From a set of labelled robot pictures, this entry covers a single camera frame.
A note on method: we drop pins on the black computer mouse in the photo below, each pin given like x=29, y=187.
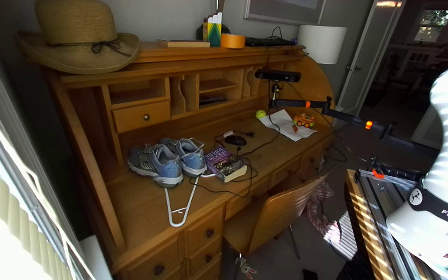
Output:
x=234, y=140

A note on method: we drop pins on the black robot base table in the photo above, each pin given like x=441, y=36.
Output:
x=373, y=227

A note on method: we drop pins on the purple paperback book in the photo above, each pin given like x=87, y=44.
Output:
x=225, y=164

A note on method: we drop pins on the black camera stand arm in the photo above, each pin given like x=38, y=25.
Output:
x=337, y=115

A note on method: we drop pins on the framed wall picture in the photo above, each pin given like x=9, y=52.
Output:
x=286, y=10

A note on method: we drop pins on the wooden chair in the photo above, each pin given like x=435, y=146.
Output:
x=275, y=212

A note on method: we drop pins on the white window frame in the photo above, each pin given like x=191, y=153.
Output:
x=21, y=171

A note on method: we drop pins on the white paper sheet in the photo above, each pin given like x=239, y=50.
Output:
x=286, y=125

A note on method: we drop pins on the orange tape roll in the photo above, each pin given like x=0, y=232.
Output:
x=231, y=41

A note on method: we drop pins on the flat tan book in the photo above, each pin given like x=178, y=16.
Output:
x=182, y=44

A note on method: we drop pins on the black stereo camera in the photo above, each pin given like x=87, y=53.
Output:
x=278, y=75

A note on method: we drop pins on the white door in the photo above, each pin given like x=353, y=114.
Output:
x=364, y=56

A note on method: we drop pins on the wooden roll-top desk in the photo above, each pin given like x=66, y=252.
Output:
x=140, y=207

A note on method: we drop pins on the white box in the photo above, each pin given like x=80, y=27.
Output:
x=96, y=258

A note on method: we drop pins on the background room window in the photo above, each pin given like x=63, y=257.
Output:
x=434, y=25

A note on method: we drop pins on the patterned cloth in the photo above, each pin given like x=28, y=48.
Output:
x=317, y=207

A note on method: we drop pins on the white lamp shade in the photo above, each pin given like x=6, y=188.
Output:
x=320, y=44

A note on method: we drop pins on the black electronic box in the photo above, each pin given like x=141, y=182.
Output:
x=270, y=41

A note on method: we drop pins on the yellow tennis ball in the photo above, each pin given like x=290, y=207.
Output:
x=261, y=114

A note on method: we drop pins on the straw sun hat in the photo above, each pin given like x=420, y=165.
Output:
x=73, y=25

